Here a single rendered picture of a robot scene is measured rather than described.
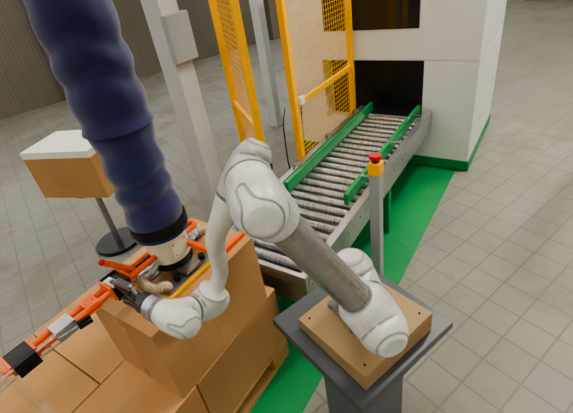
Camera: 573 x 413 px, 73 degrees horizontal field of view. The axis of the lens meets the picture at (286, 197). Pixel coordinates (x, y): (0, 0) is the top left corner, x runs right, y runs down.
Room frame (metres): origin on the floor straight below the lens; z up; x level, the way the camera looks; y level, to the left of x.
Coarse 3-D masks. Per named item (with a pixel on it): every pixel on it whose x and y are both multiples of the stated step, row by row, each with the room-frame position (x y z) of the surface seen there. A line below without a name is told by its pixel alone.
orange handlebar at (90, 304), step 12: (192, 228) 1.36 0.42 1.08; (204, 252) 1.20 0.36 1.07; (132, 264) 1.18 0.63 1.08; (144, 264) 1.17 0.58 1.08; (132, 276) 1.11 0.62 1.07; (84, 300) 1.02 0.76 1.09; (96, 300) 1.01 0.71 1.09; (72, 312) 0.97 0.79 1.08; (84, 312) 0.97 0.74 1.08; (48, 336) 0.90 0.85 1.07
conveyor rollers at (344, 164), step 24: (384, 120) 3.33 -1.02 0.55; (360, 144) 2.99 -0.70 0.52; (384, 144) 2.87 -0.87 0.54; (336, 168) 2.63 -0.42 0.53; (360, 168) 2.53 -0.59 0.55; (312, 192) 2.36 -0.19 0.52; (336, 192) 2.26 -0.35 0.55; (360, 192) 2.23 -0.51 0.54; (312, 216) 2.05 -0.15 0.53; (288, 264) 1.64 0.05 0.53
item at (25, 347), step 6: (24, 342) 0.86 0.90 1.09; (30, 342) 0.86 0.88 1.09; (18, 348) 0.84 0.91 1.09; (24, 348) 0.84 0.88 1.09; (30, 348) 0.84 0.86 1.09; (36, 348) 0.83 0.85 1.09; (6, 354) 0.83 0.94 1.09; (12, 354) 0.82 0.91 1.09; (18, 354) 0.82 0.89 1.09; (24, 354) 0.82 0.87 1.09; (0, 360) 0.81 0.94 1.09; (6, 360) 0.80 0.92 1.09; (12, 360) 0.80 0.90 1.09; (18, 360) 0.80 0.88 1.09; (6, 366) 0.78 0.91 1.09; (12, 366) 0.78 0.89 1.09
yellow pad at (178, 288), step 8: (200, 256) 1.27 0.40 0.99; (200, 264) 1.25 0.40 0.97; (208, 264) 1.24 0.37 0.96; (176, 272) 1.23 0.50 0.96; (192, 272) 1.20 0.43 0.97; (200, 272) 1.20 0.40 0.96; (168, 280) 1.19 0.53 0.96; (176, 280) 1.16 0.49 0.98; (184, 280) 1.16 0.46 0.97; (192, 280) 1.17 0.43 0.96; (176, 288) 1.12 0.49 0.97; (184, 288) 1.13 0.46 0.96; (168, 296) 1.10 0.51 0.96; (176, 296) 1.10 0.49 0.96
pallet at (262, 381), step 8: (280, 352) 1.40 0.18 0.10; (288, 352) 1.45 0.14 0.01; (272, 360) 1.35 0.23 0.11; (280, 360) 1.38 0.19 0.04; (264, 368) 1.28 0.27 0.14; (272, 368) 1.36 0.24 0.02; (264, 376) 1.31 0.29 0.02; (272, 376) 1.31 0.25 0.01; (256, 384) 1.28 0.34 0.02; (264, 384) 1.27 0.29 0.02; (248, 392) 1.17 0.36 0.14; (256, 392) 1.23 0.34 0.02; (248, 400) 1.19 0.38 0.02; (256, 400) 1.19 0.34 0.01; (240, 408) 1.16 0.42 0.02; (248, 408) 1.15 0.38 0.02
